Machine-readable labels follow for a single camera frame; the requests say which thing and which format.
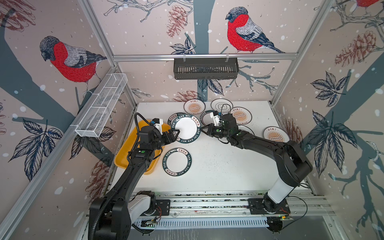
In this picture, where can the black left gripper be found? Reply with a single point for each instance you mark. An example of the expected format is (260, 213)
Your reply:
(172, 138)

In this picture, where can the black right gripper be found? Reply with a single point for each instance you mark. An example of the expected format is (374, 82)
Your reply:
(211, 129)

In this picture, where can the green rim plate front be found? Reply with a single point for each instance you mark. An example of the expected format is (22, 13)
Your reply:
(177, 162)

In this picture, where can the white black motif plate front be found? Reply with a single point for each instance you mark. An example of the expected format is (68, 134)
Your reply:
(245, 128)

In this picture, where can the white black motif plate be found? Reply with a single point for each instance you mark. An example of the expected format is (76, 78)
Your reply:
(222, 105)
(245, 128)

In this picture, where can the orange sunburst plate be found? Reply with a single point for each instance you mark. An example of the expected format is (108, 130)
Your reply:
(194, 107)
(242, 115)
(276, 134)

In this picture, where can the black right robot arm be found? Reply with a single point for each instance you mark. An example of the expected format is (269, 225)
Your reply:
(292, 164)

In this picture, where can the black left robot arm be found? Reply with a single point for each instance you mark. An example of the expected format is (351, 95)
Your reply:
(110, 217)

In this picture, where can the yellow plastic bin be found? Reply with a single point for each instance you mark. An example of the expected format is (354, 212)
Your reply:
(121, 158)

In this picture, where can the red green rim plate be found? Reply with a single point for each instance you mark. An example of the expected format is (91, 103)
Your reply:
(206, 119)

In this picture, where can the white black motif plate back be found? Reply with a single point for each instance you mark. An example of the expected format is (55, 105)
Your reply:
(222, 105)

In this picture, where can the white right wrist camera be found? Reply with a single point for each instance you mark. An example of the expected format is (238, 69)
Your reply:
(215, 116)

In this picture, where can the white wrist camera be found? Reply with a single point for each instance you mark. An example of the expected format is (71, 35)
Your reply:
(158, 123)
(215, 116)

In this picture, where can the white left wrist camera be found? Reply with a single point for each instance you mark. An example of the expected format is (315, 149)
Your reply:
(158, 123)

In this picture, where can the black hanging wire basket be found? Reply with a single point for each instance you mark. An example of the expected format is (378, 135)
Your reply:
(206, 69)

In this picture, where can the aluminium frame crossbar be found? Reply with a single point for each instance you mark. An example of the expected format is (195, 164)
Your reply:
(159, 58)

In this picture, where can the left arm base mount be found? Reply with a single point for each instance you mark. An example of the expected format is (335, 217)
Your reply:
(161, 208)

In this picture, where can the aluminium rail bed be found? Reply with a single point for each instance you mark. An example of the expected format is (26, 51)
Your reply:
(235, 204)

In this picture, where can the white mesh wire shelf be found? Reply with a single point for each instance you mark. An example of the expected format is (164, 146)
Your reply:
(99, 112)

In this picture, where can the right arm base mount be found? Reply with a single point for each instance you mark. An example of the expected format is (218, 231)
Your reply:
(259, 206)

